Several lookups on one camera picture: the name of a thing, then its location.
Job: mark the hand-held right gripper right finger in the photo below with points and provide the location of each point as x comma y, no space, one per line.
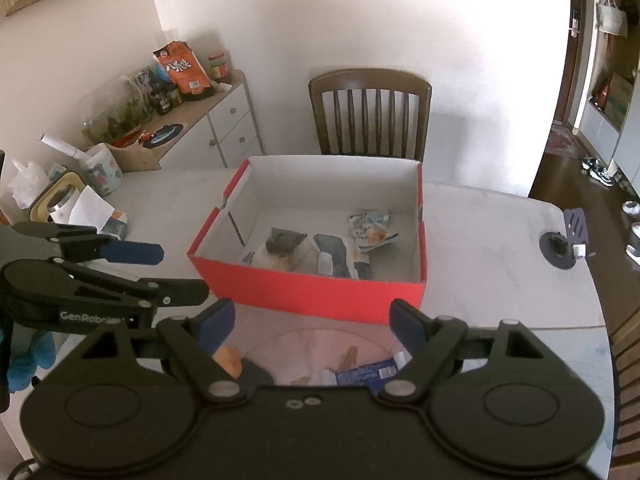
407,322

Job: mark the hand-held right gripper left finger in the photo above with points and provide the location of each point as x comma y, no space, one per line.
217,322

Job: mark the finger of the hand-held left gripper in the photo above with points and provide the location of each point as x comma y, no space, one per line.
175,292
135,254

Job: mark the yellow toy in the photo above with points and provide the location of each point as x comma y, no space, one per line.
227,360

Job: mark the blue sachet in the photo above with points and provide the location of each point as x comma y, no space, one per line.
372,370

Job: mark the blueberry bread packet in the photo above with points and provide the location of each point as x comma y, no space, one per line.
260,260

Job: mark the red cardboard box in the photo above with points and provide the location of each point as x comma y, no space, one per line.
310,295

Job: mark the white orange snack wrapper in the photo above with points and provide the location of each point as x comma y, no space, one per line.
372,230

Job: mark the dark blue pouch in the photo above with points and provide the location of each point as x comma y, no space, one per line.
334,255

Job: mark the dark green packet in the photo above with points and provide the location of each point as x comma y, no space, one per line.
284,241

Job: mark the marble desktop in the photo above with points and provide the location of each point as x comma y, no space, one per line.
475,220

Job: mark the person's left hand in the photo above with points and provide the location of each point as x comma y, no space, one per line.
30,357

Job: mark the tissue pack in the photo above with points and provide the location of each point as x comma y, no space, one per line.
116,225

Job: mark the white tissue paper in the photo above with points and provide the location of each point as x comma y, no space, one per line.
92,207

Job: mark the white steel-lid tumbler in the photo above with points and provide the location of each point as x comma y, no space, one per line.
62,205

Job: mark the white cartoon pot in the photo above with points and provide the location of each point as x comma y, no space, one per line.
102,170

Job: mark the yellow container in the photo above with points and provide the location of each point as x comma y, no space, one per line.
42,200

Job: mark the white plastic bag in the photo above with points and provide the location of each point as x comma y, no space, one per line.
25,182

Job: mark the black round mat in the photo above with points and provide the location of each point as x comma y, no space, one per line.
164,134

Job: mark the white paper roll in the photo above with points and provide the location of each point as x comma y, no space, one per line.
60,146

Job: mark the glass jar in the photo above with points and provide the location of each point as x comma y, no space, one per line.
117,110

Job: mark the dark bottle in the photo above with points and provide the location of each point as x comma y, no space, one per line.
162,101

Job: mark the white sideboard cabinet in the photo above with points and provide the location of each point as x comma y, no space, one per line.
225,125

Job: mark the black round grommet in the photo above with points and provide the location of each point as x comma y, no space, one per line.
555,250

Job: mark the orange snack bag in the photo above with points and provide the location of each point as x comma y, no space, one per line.
182,70

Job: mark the wooden chair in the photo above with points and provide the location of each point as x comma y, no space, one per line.
629,385
370,85

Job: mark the white shoe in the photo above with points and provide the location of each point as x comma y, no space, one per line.
635,242
631,207

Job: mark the dark sneaker pair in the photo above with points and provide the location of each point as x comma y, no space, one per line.
600,171

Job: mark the red object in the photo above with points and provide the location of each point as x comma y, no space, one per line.
601,91

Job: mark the hanging tote bag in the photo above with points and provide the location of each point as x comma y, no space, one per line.
611,17

